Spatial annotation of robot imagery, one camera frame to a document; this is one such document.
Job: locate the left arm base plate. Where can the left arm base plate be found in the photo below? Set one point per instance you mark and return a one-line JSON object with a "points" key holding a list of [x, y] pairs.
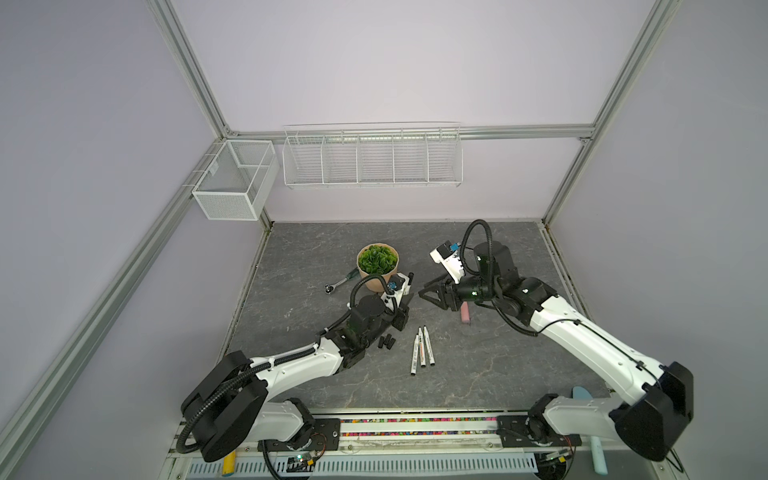
{"points": [[320, 434]]}

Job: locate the potted green plant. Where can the potted green plant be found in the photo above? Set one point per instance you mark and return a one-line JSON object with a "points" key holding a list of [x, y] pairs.
{"points": [[378, 259]]}

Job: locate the silver wrench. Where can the silver wrench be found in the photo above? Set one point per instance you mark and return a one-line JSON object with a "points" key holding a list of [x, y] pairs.
{"points": [[331, 288]]}

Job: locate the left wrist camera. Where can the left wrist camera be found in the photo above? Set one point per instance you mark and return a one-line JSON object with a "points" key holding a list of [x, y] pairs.
{"points": [[394, 291]]}

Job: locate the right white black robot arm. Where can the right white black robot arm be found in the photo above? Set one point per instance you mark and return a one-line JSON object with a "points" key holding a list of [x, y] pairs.
{"points": [[650, 404]]}

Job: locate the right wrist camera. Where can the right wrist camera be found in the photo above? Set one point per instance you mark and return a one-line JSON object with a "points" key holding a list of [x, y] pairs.
{"points": [[447, 255]]}

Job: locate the yellow handled blue tool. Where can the yellow handled blue tool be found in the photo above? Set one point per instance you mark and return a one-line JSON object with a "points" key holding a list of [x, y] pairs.
{"points": [[228, 465]]}

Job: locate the white marker pen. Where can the white marker pen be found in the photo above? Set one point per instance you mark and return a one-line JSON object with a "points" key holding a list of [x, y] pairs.
{"points": [[408, 288], [415, 356], [428, 346], [421, 348]]}

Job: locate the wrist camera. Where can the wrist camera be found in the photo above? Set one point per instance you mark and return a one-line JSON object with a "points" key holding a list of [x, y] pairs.
{"points": [[447, 255], [394, 291]]}

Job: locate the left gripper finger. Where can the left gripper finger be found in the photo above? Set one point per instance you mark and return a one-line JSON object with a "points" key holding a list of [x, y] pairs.
{"points": [[402, 311], [399, 322]]}

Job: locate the white wire shelf basket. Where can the white wire shelf basket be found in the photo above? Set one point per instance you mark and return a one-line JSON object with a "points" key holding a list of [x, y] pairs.
{"points": [[390, 154]]}

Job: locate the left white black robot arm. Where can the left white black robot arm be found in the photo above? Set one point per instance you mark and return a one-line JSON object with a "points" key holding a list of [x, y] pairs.
{"points": [[236, 402]]}

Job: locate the white mesh box basket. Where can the white mesh box basket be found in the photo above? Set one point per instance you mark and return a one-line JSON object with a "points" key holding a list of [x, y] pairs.
{"points": [[237, 181]]}

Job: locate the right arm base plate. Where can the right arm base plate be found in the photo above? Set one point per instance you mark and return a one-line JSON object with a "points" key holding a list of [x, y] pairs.
{"points": [[519, 431]]}

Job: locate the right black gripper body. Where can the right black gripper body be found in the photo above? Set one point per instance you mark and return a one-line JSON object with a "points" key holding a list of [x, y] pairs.
{"points": [[476, 290]]}

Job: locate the white perforated cable tray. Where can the white perforated cable tray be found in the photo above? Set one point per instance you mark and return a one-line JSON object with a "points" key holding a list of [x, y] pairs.
{"points": [[384, 466]]}

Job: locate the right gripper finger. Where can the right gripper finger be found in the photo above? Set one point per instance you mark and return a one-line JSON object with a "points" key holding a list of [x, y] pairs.
{"points": [[440, 285], [442, 299]]}

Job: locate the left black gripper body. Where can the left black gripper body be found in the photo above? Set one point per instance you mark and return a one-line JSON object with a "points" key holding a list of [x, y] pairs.
{"points": [[384, 325]]}

